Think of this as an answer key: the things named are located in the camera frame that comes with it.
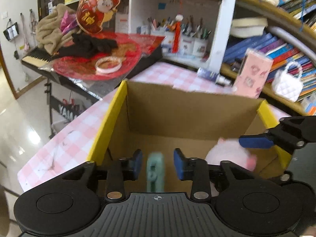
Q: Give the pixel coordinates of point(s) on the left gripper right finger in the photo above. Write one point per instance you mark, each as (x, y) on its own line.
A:
(195, 170)

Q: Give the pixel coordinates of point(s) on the red hanging tassel ornament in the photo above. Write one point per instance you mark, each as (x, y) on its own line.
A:
(177, 33)

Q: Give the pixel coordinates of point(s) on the black plush cloth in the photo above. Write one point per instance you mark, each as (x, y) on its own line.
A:
(86, 46)

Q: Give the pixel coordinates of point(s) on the white quilted pearl purse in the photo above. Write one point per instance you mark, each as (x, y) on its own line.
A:
(287, 85)

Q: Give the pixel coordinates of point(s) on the pink cylindrical pen holder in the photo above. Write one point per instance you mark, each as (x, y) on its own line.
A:
(253, 74)

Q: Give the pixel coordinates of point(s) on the electric keyboard piano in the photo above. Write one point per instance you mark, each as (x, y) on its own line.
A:
(79, 75)

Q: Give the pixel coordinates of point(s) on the pink checkered table mat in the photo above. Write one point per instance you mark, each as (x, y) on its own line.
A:
(71, 146)

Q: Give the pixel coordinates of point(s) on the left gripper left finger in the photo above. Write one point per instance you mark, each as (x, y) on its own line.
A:
(121, 170)

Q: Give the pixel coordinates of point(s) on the large pink plush pig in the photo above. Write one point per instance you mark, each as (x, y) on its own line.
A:
(231, 150)

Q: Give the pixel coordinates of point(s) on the green correction tape dispenser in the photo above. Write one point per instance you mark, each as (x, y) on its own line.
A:
(155, 173)

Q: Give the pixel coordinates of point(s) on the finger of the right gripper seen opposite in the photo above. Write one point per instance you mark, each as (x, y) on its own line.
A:
(259, 141)

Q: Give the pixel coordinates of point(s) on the beige blanket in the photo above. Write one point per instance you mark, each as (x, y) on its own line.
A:
(48, 33)

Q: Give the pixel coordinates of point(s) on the white tape roll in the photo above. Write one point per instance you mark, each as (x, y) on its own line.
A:
(108, 65)

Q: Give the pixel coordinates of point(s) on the red fortune god decoration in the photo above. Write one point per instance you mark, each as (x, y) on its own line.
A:
(91, 14)

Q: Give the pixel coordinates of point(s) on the yellow cardboard box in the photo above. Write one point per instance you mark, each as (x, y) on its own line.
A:
(160, 118)

